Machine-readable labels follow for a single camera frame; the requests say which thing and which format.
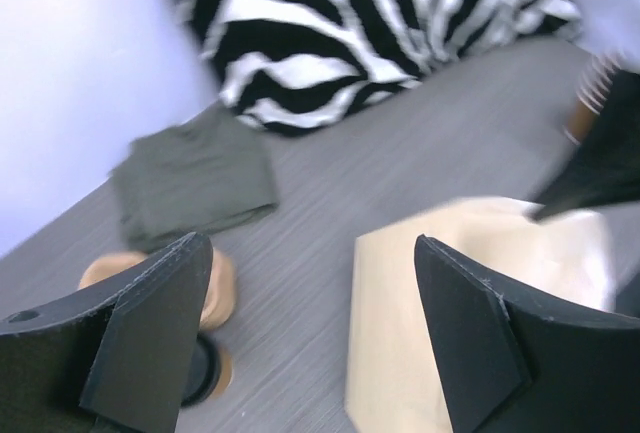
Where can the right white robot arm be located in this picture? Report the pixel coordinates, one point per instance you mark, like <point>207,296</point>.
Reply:
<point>614,26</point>

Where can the olive green cloth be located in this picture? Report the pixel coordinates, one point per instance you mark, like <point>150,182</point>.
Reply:
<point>207,175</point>

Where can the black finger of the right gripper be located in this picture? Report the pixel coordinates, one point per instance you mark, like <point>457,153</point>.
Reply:
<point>604,169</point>

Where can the black plastic cup lid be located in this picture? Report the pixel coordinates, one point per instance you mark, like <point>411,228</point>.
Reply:
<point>203,373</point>

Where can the zebra print blanket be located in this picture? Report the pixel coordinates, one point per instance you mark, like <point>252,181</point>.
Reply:
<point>295,66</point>

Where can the brown paper coffee cup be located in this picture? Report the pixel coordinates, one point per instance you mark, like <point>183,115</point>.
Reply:
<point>226,371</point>

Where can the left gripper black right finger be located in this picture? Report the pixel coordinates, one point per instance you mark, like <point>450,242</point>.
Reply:
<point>512,358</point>

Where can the brown paper bag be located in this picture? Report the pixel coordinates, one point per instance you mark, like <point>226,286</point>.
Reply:
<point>392,381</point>

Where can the stack of paper cups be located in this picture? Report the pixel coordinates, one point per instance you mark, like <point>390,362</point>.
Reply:
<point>592,91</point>

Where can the brown pulp cup carrier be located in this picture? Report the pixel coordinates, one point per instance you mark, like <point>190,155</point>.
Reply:
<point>221,294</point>

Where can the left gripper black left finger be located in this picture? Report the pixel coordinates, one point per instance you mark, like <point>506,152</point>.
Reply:
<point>112,357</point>

